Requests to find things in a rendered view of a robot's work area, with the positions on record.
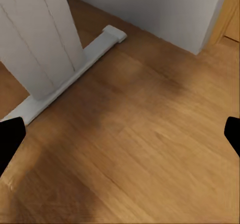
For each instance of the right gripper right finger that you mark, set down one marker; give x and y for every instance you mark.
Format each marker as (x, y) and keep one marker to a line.
(232, 133)

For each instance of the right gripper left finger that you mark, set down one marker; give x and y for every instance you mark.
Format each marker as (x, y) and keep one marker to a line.
(12, 133)

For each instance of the desk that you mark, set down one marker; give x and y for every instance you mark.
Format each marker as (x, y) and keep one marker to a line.
(40, 46)

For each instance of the door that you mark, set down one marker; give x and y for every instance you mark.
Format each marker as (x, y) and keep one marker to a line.
(228, 23)

